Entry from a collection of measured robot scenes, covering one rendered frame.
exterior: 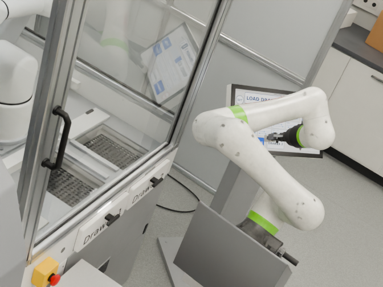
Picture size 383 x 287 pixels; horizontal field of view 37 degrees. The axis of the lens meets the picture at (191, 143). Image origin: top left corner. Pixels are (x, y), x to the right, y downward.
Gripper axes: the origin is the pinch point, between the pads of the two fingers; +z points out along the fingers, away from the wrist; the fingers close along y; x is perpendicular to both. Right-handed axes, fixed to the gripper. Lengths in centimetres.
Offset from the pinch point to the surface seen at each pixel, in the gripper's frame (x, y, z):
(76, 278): 59, 80, -12
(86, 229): 41, 79, -16
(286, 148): 2.1, -20.1, 16.5
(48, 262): 51, 93, -26
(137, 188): 26, 56, 2
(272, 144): 0.9, -12.1, 16.4
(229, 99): -16.7, 11.8, 17.4
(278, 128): -6.6, -14.8, 16.6
